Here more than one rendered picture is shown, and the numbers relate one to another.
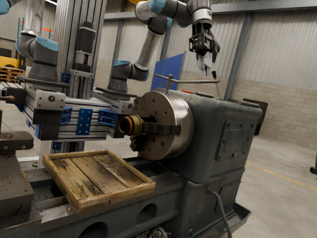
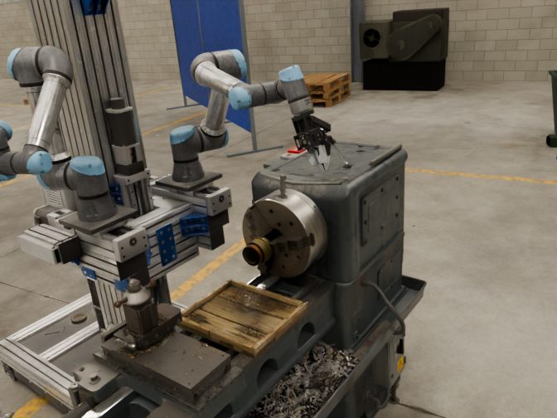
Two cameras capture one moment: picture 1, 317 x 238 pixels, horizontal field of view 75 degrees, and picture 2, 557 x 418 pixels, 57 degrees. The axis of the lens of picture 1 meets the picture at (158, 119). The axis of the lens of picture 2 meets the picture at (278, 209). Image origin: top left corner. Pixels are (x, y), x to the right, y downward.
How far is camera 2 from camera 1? 1.04 m
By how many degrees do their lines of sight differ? 15
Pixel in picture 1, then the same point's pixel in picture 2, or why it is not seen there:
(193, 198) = (348, 299)
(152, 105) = (270, 216)
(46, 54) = (97, 183)
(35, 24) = (57, 143)
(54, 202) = not seen: hidden behind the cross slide
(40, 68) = (96, 204)
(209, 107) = (337, 197)
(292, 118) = (507, 26)
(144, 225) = (306, 346)
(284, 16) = not seen: outside the picture
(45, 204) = not seen: hidden behind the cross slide
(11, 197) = (220, 363)
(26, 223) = (237, 376)
